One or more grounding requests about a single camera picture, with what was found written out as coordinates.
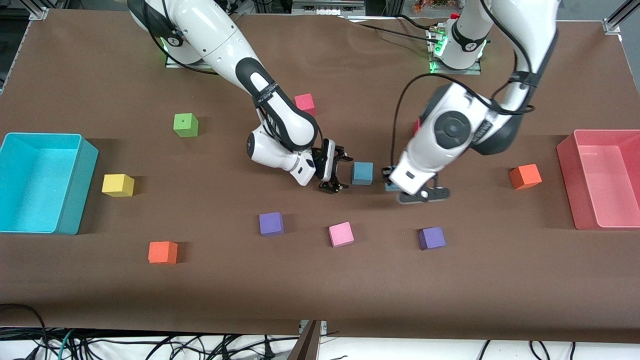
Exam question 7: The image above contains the orange foam block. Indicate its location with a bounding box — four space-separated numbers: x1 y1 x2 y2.
147 241 179 265
508 163 543 191

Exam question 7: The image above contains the dark table leg beam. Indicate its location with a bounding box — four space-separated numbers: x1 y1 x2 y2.
287 321 321 360

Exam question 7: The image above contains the black base cable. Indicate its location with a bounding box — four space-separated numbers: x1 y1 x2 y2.
345 17 433 42

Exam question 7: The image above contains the pink foam block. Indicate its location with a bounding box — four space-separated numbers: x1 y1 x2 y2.
328 221 355 248

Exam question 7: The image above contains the purple foam block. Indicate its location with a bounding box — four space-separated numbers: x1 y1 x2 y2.
258 212 285 237
418 226 447 251

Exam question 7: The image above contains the cyan plastic bin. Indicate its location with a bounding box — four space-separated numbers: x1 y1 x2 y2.
0 132 100 236

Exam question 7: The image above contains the pink plastic bin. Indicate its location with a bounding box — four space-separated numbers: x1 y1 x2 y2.
556 129 640 231

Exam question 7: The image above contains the teal floor cable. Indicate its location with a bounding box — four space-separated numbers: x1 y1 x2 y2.
56 327 78 360

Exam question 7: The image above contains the yellow foam block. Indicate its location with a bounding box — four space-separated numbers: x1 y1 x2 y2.
101 173 135 198

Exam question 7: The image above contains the grey aluminium frame bar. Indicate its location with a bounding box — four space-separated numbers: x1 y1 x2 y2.
291 0 367 16

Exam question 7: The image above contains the brown table cloth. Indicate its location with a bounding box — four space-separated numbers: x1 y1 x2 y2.
0 9 640 344

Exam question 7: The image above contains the green foam block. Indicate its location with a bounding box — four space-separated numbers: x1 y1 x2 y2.
173 113 199 138

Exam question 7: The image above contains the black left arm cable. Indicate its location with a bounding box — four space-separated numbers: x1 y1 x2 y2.
390 0 538 171

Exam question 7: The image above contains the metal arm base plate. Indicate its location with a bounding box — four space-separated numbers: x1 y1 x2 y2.
165 50 203 69
429 57 483 76

